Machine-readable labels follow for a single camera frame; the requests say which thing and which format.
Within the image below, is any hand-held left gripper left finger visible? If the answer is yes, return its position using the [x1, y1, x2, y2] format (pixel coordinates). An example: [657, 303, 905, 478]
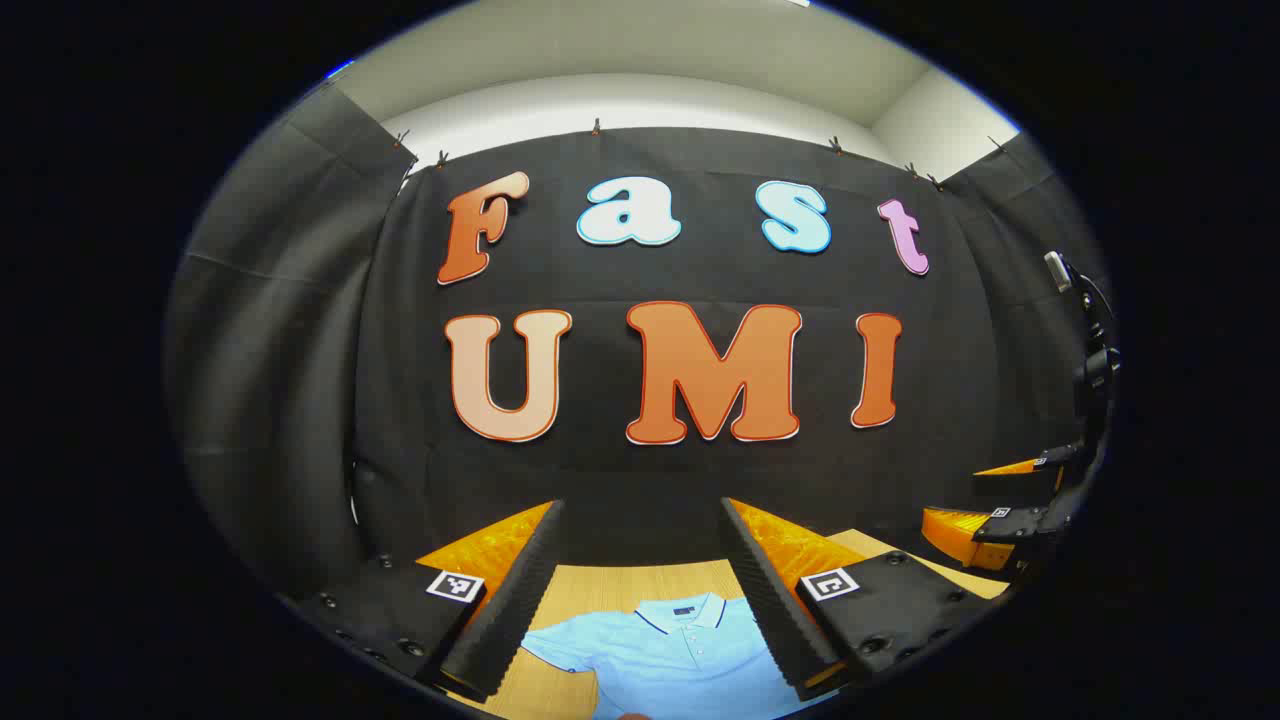
[285, 498, 567, 701]

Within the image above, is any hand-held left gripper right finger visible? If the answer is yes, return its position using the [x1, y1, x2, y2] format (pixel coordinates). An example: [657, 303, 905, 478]
[720, 496, 1011, 703]

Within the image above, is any light blue polo T-shirt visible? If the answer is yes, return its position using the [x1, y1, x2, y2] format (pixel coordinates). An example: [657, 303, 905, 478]
[520, 592, 831, 720]

